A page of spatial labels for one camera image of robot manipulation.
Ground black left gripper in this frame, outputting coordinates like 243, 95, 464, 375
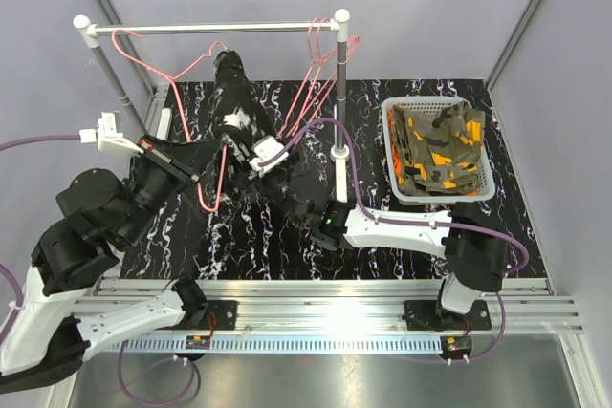
118, 133, 223, 248

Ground pink hanger with camouflage trousers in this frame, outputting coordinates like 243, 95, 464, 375
286, 17, 361, 135

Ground black white patterned trousers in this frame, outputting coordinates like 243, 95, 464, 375
211, 50, 275, 193

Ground orange trousers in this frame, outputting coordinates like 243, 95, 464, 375
386, 109, 479, 199

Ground camouflage yellow trousers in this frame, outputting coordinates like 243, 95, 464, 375
391, 104, 487, 197

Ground pink hanger with orange trousers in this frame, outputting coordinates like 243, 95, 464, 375
279, 18, 336, 138

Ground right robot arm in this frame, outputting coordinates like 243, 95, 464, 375
249, 153, 507, 332

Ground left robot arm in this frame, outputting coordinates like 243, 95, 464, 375
1, 136, 220, 394

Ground black marble pattern mat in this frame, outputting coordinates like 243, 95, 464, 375
120, 79, 546, 280

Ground silver white clothes rack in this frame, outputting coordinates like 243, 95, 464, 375
72, 7, 354, 206

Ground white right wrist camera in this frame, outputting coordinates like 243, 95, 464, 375
249, 136, 289, 177

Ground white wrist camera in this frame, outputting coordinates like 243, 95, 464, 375
78, 111, 143, 160
249, 136, 289, 177

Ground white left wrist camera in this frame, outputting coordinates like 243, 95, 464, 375
78, 111, 143, 160

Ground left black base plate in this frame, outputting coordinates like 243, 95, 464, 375
193, 300, 238, 331

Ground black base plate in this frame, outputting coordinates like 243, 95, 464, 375
193, 300, 238, 331
402, 300, 492, 332

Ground aluminium mounting rail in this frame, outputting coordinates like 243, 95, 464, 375
71, 277, 585, 335

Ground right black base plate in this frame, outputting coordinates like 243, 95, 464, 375
402, 300, 492, 332

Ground white slotted cable duct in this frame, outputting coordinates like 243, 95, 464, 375
126, 334, 442, 354

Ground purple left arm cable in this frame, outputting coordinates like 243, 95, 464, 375
0, 133, 200, 404

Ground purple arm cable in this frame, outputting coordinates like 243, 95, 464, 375
257, 117, 531, 364
0, 133, 200, 404

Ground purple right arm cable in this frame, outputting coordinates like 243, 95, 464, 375
257, 117, 531, 364

